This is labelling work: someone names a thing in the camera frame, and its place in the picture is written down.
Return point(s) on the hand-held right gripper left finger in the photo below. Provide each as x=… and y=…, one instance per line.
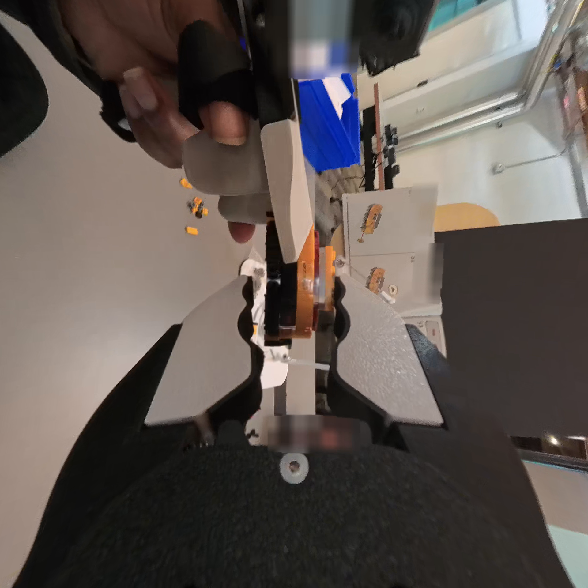
x=206, y=358

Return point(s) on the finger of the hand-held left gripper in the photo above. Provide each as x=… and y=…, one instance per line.
x=285, y=193

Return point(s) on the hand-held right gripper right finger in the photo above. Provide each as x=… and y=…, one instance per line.
x=386, y=363

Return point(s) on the orange curved lego assembly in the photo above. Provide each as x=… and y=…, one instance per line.
x=303, y=294

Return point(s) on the lego instruction booklet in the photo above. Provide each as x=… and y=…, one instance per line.
x=395, y=216

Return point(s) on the person's left hand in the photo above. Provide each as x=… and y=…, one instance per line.
x=115, y=36

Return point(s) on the blue storage bin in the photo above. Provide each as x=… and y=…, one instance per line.
x=326, y=124

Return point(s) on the pile of orange black pieces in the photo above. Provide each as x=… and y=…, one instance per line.
x=198, y=206

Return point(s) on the black mounted devices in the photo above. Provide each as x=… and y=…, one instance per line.
x=388, y=151

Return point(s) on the dark flat panel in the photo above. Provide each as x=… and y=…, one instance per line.
x=505, y=321

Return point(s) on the tan rounded panel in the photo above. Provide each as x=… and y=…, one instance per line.
x=464, y=218

